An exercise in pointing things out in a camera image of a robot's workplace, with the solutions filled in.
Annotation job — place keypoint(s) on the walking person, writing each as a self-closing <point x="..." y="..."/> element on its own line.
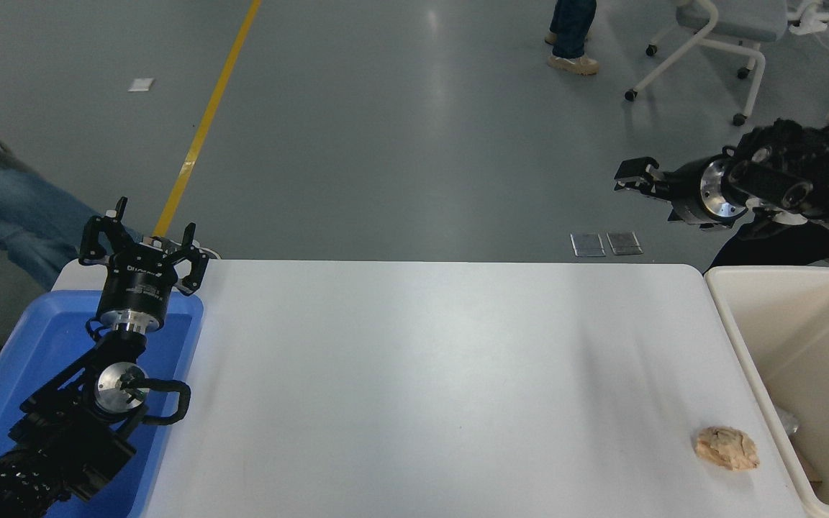
<point x="573" y="36"/>

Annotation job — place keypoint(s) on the large pale plastic bin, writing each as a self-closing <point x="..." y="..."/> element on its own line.
<point x="810" y="338"/>

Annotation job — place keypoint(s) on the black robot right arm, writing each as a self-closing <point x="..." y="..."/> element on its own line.
<point x="789" y="165"/>

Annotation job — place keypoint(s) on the blue plastic tray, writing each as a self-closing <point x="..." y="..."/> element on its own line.
<point x="33" y="345"/>

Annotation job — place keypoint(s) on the white furniture base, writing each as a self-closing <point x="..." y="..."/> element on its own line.
<point x="817" y="21"/>

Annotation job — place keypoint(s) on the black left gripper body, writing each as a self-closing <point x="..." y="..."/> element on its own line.
<point x="135" y="284"/>

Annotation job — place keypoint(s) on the silver floor socket plate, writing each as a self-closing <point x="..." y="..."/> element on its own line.
<point x="624" y="242"/>
<point x="588" y="244"/>

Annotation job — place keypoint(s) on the crumpled tan paper ball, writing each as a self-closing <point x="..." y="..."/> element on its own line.
<point x="727" y="449"/>

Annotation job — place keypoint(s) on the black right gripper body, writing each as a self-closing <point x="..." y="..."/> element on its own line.
<point x="684" y="194"/>

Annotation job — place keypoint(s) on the white wheeled office chair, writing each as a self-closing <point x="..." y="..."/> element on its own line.
<point x="742" y="21"/>

